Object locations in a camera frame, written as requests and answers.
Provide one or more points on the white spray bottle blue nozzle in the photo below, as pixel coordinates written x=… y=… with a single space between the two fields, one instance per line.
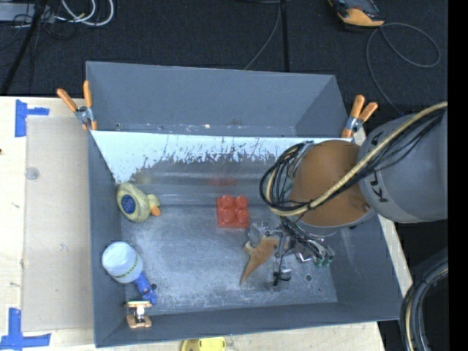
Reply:
x=122 y=262

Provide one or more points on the red building block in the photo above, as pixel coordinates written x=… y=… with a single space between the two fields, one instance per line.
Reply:
x=232 y=212

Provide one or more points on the tan toy dinosaur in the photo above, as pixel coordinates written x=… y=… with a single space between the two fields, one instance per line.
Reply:
x=260 y=255

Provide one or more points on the grey metal bin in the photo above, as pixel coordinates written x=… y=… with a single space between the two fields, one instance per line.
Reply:
x=204 y=269

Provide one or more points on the yellow rubber duck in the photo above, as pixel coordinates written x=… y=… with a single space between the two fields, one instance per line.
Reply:
x=136 y=203

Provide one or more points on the brown cardboard board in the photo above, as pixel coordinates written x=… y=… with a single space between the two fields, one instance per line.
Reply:
x=55 y=232

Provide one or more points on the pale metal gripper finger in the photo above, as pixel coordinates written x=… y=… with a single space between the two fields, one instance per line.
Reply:
x=262 y=231
x=283 y=273

